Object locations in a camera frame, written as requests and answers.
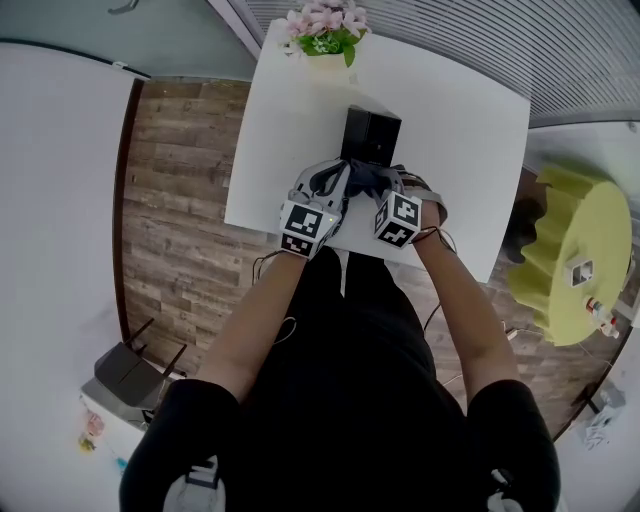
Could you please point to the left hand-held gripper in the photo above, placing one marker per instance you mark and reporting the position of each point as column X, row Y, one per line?
column 307, row 225

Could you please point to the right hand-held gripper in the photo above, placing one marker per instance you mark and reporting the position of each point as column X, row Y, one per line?
column 397, row 220

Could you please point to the dark grey cloth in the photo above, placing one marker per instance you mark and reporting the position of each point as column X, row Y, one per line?
column 365, row 180

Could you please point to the black box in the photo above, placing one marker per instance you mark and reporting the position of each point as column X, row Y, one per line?
column 370, row 135

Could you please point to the person's right forearm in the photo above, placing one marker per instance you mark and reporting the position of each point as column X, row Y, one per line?
column 465, row 320

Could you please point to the person's left forearm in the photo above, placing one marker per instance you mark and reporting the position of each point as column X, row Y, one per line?
column 255, row 325

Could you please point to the round yellow-green table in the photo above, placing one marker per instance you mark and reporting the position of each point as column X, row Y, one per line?
column 595, row 225

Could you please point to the white rectangular table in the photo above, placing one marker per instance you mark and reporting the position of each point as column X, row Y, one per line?
column 450, row 150

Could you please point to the pink flowers in pale pot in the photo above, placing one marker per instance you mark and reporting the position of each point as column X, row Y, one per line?
column 325, row 30

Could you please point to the white window blinds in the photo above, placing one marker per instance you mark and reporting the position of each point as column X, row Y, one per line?
column 475, row 45

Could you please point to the white tissue box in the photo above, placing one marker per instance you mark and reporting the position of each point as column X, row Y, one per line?
column 580, row 272

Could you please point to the small red-capped bottle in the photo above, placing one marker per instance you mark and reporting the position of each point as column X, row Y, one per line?
column 596, row 306

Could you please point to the person's black shirt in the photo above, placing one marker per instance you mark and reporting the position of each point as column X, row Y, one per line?
column 340, row 400

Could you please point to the small white bottle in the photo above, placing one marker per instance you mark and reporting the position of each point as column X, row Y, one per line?
column 611, row 327

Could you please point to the black router with antennas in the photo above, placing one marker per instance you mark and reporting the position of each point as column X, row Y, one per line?
column 130, row 372

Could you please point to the grey box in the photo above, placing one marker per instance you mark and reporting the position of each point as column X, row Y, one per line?
column 107, row 405

